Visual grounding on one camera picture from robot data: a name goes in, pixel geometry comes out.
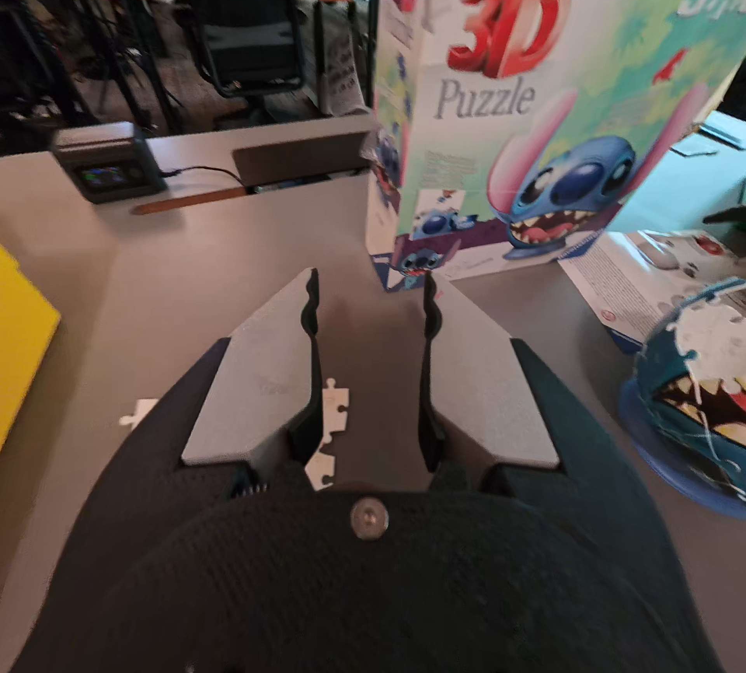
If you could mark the printed cardboard puzzle box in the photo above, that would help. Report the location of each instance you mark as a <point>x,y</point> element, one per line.
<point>524,130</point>

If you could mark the black office chair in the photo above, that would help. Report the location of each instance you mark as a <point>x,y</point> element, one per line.
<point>245,20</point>

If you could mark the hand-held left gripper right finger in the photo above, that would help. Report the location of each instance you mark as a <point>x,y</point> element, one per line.
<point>489,399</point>

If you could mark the white puzzle piece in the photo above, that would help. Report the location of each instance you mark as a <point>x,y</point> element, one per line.
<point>137,412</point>
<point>337,407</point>
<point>321,466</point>

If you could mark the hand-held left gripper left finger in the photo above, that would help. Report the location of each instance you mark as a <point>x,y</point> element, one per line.
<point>256,393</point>

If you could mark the yellow plastic bin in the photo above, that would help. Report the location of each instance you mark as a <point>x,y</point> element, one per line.
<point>20,346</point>

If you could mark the grey device with screen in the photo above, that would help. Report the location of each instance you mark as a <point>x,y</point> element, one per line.
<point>111,165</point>

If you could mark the black tripod with device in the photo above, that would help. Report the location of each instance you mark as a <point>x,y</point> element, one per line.
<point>140,43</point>

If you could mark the white instruction leaflet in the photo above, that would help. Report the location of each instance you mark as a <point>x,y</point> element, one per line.
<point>618,288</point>

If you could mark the blue round ball stand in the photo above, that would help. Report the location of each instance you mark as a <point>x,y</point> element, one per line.
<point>647,439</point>

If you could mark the brown wooden stick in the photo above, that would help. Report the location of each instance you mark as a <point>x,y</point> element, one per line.
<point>192,200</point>

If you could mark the partly built blue puzzle ball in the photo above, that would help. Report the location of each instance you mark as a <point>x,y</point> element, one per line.
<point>699,346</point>

